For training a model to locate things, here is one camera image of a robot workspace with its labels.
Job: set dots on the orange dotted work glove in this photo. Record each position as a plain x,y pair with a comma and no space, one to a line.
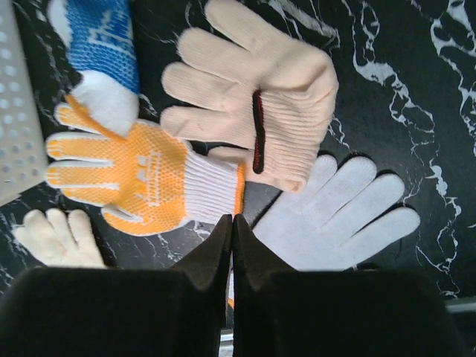
147,183

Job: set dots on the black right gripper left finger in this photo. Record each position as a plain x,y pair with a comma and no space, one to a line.
65,311

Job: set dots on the white cotton glove orange cuff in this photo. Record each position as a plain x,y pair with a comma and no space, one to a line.
344,216

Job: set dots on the aluminium front rail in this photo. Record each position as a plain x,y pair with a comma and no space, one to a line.
461,305

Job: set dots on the blue dotted work glove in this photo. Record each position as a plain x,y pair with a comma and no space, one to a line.
99,44

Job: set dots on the cream knit glove red cuff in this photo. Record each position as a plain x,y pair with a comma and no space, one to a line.
264,98

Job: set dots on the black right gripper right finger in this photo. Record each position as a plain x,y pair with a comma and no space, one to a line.
280,311

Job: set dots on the white plastic storage basket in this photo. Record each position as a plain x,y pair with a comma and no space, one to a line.
23,158

